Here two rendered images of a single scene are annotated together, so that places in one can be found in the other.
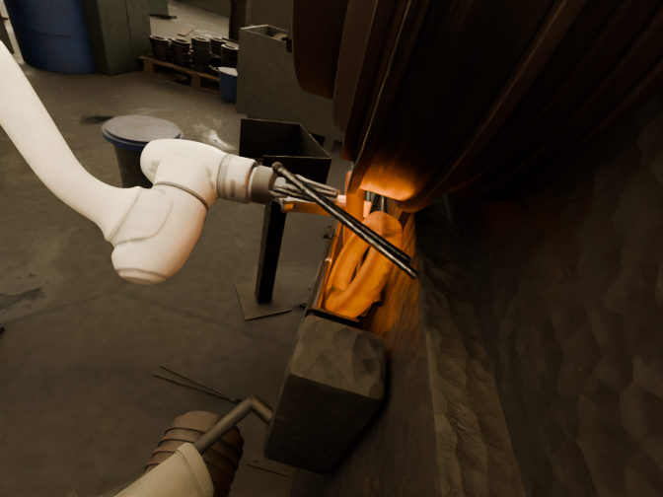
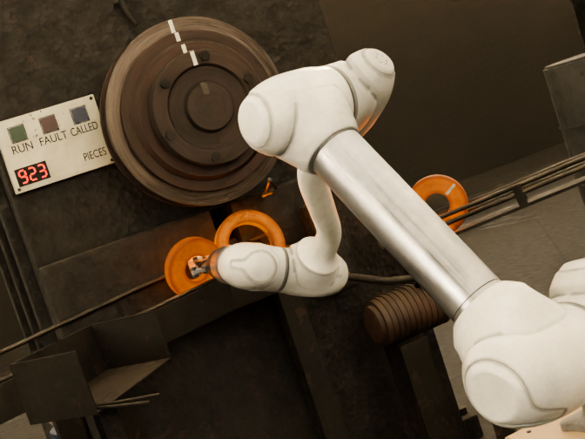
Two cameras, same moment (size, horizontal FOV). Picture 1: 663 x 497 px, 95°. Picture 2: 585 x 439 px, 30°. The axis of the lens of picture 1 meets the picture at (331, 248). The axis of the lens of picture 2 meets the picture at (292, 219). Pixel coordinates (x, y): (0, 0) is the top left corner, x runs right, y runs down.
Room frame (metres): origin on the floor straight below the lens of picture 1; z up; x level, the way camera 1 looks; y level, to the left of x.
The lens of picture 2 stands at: (1.21, 2.61, 1.03)
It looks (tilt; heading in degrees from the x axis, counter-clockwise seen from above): 5 degrees down; 250
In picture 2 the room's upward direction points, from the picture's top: 18 degrees counter-clockwise
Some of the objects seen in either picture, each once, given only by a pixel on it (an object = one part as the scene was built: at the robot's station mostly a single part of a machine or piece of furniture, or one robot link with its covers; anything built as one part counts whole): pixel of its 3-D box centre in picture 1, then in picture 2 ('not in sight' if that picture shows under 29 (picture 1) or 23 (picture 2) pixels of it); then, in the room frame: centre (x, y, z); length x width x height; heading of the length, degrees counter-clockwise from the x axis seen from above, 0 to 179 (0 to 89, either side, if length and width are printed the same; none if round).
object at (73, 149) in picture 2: not in sight; (55, 144); (0.76, -0.13, 1.15); 0.26 x 0.02 x 0.18; 1
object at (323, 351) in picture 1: (320, 404); (328, 245); (0.19, -0.05, 0.68); 0.11 x 0.08 x 0.24; 91
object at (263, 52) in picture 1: (304, 85); not in sight; (3.16, 0.72, 0.39); 1.03 x 0.83 x 0.79; 95
